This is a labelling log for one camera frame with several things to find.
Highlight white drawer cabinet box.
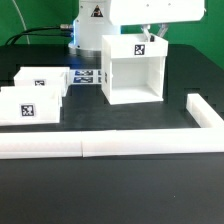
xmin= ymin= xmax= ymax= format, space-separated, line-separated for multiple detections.
xmin=101 ymin=34 xmax=168 ymax=105

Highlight white thin cable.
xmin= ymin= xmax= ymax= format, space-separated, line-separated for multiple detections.
xmin=11 ymin=0 xmax=31 ymax=45

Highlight white marker tag sheet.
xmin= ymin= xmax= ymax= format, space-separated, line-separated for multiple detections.
xmin=69 ymin=69 xmax=101 ymax=85

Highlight white right guide rail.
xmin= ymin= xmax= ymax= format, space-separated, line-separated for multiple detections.
xmin=186 ymin=93 xmax=224 ymax=128

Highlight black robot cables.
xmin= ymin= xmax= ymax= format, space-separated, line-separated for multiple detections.
xmin=4 ymin=23 xmax=75 ymax=46

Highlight white drawer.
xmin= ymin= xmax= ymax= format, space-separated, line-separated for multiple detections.
xmin=14 ymin=67 xmax=70 ymax=97
xmin=0 ymin=86 xmax=62 ymax=126

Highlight white front guide rail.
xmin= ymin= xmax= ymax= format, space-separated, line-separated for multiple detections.
xmin=0 ymin=128 xmax=224 ymax=159

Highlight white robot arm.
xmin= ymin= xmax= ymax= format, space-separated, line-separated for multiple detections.
xmin=69 ymin=0 xmax=205 ymax=57

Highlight white guide rail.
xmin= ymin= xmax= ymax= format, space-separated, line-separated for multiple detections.
xmin=0 ymin=128 xmax=224 ymax=159
xmin=186 ymin=93 xmax=224 ymax=128

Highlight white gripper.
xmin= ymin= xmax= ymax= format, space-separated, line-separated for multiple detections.
xmin=108 ymin=0 xmax=205 ymax=41

